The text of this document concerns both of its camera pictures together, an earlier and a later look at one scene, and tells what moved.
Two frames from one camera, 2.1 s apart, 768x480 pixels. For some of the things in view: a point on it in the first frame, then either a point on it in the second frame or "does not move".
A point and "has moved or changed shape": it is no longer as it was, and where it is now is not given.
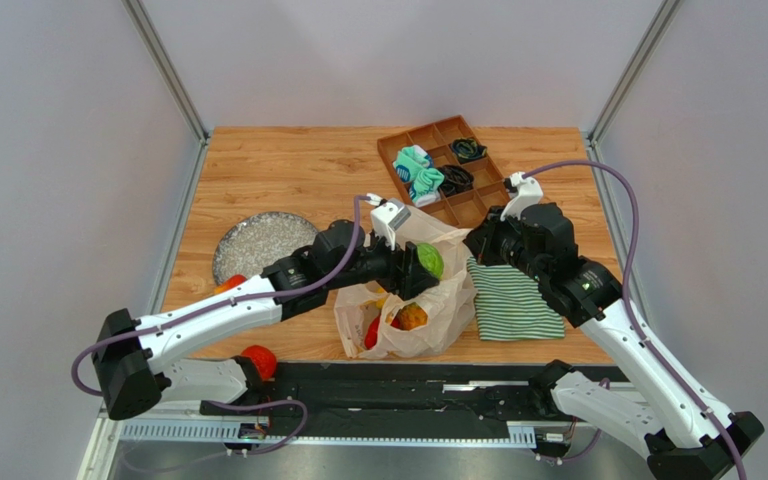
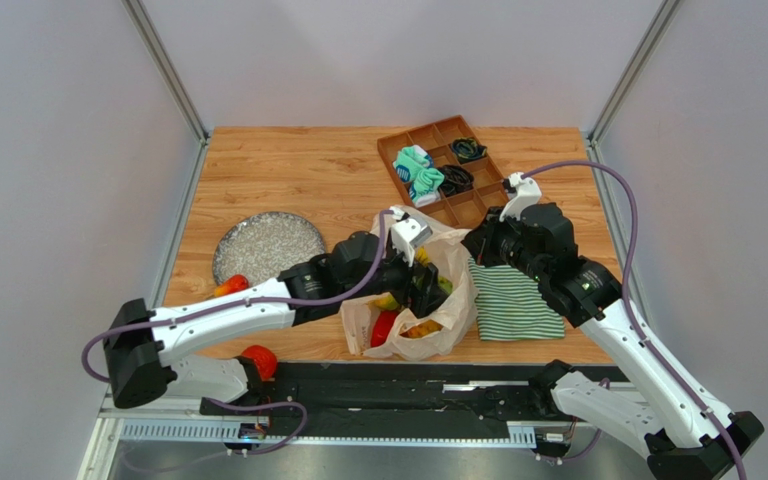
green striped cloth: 511,305 does not move
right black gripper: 490,241 does not move
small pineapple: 410,316 has moved or changed shape
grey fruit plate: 254,241 does not move
